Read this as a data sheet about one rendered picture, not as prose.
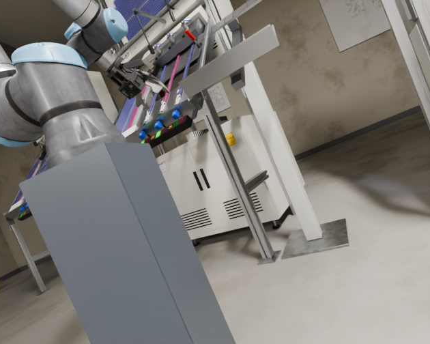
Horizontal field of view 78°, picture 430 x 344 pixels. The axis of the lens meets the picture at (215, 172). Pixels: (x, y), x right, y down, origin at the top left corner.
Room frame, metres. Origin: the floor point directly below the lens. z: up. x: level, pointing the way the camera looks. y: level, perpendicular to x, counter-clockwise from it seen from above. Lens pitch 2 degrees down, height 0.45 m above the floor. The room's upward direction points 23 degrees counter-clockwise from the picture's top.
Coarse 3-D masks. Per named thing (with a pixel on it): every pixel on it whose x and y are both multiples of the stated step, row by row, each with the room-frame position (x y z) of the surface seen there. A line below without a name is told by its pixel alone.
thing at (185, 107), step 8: (176, 104) 1.10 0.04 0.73; (184, 104) 1.09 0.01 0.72; (192, 104) 1.09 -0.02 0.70; (168, 112) 1.13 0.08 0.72; (184, 112) 1.12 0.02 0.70; (152, 120) 1.18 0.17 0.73; (160, 120) 1.17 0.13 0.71; (168, 120) 1.17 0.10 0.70; (176, 120) 1.16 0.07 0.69; (144, 128) 1.22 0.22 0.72; (152, 128) 1.22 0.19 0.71; (128, 136) 1.28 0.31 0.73; (136, 136) 1.27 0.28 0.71
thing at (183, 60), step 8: (200, 48) 1.35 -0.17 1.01; (176, 56) 1.55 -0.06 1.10; (184, 56) 1.45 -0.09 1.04; (192, 56) 1.36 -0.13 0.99; (168, 64) 1.57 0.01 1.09; (184, 64) 1.38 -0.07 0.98; (192, 64) 1.43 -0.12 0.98; (168, 72) 1.48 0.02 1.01; (176, 72) 1.42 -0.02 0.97; (144, 80) 1.73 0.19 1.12; (168, 80) 1.55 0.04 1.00
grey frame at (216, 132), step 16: (96, 0) 1.89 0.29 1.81; (192, 0) 1.49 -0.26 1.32; (208, 0) 1.48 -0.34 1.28; (176, 16) 1.57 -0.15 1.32; (160, 32) 1.64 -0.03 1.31; (224, 32) 1.47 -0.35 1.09; (144, 48) 1.75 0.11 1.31; (224, 48) 1.49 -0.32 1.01; (208, 128) 1.07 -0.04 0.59; (160, 144) 1.88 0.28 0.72; (224, 144) 1.06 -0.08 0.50; (224, 160) 1.07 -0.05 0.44; (272, 160) 1.49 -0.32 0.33; (240, 176) 1.07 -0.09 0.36; (240, 192) 1.06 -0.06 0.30; (256, 224) 1.05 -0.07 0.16; (256, 240) 1.07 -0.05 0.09; (272, 256) 1.06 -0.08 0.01
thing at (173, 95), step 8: (176, 88) 1.27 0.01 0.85; (168, 96) 1.28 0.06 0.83; (176, 96) 1.21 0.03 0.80; (184, 96) 1.15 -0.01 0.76; (160, 104) 1.29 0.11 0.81; (168, 104) 1.22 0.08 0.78; (144, 112) 1.39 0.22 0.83; (152, 112) 1.31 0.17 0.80; (144, 120) 1.32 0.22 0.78; (136, 128) 1.33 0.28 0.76
